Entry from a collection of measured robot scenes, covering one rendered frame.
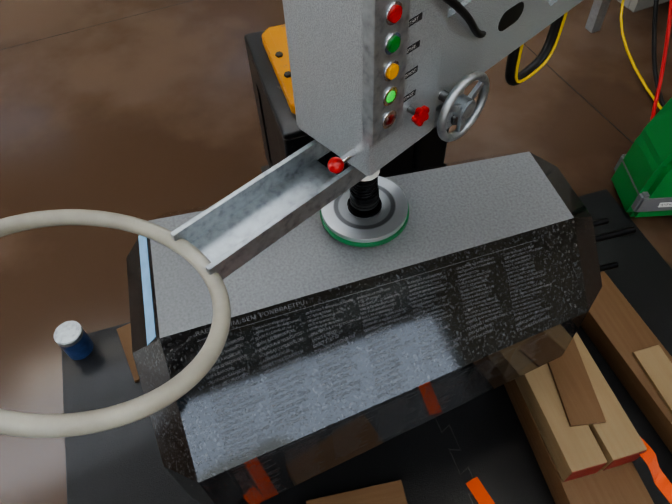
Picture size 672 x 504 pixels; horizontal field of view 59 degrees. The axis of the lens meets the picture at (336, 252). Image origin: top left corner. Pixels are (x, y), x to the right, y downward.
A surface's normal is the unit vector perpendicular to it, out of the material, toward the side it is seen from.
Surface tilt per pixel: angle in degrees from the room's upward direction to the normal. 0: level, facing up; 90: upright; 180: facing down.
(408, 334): 45
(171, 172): 0
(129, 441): 0
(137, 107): 0
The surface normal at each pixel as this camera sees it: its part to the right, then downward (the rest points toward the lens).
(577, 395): -0.04, -0.60
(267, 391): 0.19, 0.11
